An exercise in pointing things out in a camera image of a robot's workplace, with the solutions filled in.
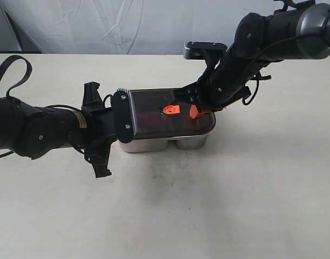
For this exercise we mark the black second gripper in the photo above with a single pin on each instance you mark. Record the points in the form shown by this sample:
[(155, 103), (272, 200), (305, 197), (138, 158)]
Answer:
[(100, 133)]

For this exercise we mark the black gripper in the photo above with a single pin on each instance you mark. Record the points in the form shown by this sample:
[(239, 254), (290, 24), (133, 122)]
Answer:
[(218, 87)]

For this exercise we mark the dark transparent box lid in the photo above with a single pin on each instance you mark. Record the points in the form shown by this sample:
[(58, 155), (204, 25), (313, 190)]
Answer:
[(159, 101)]

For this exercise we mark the red sausage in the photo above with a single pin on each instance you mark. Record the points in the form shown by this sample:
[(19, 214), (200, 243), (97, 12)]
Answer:
[(150, 119)]

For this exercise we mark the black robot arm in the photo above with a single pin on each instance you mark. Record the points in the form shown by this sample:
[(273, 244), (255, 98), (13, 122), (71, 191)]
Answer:
[(297, 31)]

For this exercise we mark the black second robot arm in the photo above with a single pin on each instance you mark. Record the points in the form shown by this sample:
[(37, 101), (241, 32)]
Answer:
[(32, 132)]

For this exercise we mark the stainless steel lunch box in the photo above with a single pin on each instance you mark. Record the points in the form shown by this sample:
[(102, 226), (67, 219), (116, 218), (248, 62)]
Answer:
[(190, 138)]

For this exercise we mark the white backdrop cloth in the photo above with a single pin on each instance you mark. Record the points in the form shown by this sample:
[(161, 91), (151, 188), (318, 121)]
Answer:
[(121, 27)]

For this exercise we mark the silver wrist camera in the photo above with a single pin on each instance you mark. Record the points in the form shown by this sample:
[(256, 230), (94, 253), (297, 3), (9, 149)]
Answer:
[(203, 50)]

